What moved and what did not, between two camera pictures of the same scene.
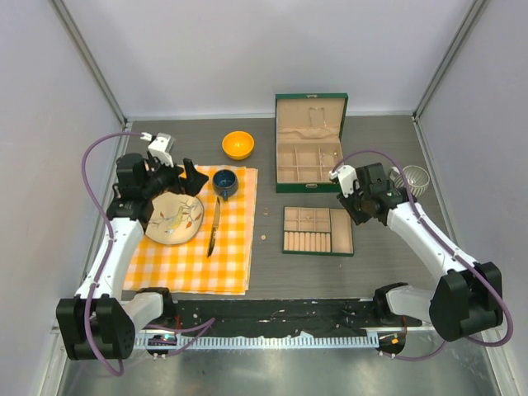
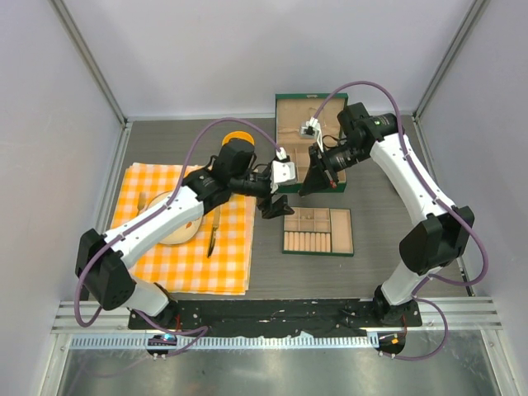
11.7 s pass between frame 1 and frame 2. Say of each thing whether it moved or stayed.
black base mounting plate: stayed
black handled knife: stayed
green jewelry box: stayed
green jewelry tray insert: stayed
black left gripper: moved
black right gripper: moved
